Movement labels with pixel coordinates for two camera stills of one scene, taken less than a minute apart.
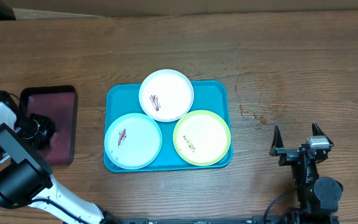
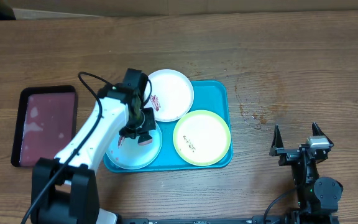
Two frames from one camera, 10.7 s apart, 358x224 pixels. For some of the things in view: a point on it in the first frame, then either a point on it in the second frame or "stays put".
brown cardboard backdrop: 38,9 stays put
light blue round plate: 133,141 stays put
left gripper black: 48,126 → 150,124
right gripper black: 288,154 stays put
